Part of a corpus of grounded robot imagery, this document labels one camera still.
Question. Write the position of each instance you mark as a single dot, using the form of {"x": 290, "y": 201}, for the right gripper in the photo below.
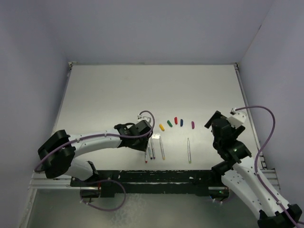
{"x": 236, "y": 132}

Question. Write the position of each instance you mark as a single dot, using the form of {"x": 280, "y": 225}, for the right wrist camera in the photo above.
{"x": 237, "y": 118}

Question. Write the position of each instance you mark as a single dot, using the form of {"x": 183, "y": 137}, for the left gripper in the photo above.
{"x": 143, "y": 146}

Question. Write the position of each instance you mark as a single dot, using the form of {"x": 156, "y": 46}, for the purple marker pen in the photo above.
{"x": 152, "y": 148}

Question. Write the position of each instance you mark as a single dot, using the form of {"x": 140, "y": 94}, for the aluminium frame rail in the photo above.
{"x": 40, "y": 181}

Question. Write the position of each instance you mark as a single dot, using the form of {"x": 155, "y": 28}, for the yellow pen cap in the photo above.
{"x": 161, "y": 127}

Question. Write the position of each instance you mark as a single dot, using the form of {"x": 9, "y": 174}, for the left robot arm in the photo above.
{"x": 60, "y": 153}

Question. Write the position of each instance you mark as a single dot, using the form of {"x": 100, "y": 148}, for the yellow marker pen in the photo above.
{"x": 162, "y": 149}

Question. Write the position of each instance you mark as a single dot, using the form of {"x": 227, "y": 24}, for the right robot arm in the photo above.
{"x": 240, "y": 173}

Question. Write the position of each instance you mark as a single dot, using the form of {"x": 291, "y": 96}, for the green marker pen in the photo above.
{"x": 188, "y": 149}

